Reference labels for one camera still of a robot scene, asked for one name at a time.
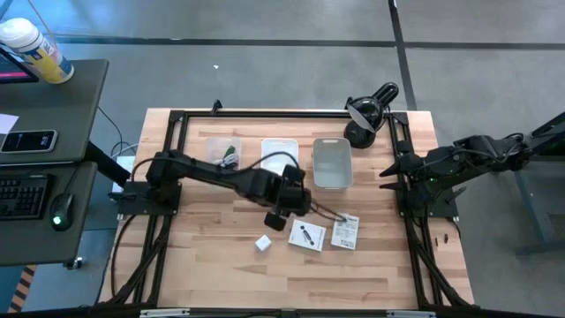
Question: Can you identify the dark grey metal stand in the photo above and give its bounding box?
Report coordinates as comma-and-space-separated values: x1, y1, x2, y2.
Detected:
514, 110, 565, 258

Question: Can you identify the white power adapter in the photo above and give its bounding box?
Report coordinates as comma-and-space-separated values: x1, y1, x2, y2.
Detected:
110, 154, 139, 194

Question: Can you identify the white paper sheet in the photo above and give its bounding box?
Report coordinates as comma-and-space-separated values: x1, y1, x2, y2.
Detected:
0, 113, 20, 135

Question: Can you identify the black computer mouse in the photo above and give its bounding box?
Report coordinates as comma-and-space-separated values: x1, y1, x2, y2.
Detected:
49, 193, 77, 232

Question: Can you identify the white labelled box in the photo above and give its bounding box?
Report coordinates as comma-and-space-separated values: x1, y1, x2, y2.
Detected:
330, 212, 360, 251

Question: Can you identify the grey plastic bin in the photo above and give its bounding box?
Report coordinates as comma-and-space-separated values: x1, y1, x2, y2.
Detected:
312, 137, 354, 193

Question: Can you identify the clear plastic bin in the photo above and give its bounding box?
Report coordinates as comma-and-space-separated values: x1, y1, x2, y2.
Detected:
204, 136, 243, 174

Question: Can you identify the black smartphone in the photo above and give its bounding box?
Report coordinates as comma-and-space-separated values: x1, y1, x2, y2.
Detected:
0, 129, 59, 155

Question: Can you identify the white charger cube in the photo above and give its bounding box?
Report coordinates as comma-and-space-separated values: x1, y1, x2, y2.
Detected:
254, 234, 274, 253

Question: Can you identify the black keyboard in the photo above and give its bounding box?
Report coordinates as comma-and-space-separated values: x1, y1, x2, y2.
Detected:
0, 175, 50, 222

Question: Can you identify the grey usb cable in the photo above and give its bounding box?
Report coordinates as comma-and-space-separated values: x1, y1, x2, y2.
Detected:
210, 152, 239, 170

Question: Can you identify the black desk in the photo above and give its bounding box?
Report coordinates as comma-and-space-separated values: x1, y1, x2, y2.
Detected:
0, 59, 132, 269

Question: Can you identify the black desk lamp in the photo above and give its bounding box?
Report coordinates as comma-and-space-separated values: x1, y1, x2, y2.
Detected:
343, 81, 400, 150

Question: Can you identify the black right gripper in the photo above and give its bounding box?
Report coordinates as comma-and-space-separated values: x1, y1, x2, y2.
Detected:
379, 149, 436, 195

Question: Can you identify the white wipes canister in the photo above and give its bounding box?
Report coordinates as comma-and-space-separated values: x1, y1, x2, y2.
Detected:
0, 17, 75, 85

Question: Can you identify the white acer product box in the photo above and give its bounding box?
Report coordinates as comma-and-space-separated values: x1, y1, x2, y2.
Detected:
288, 218, 328, 253

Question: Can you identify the desk monitor screen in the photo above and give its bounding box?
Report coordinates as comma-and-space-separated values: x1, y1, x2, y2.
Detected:
0, 43, 40, 85

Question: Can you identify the black power cable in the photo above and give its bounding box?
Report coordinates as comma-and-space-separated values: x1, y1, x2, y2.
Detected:
109, 214, 139, 301

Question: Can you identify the silver metal bracket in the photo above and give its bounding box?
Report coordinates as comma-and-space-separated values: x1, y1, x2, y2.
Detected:
139, 308, 192, 318
387, 310, 436, 318

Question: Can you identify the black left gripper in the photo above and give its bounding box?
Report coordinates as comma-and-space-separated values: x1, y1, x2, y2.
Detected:
264, 163, 348, 223

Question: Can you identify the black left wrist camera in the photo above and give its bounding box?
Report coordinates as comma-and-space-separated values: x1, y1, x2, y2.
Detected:
263, 211, 288, 232

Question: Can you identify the white plastic bin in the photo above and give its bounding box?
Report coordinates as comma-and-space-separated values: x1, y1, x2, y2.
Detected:
259, 138, 300, 178

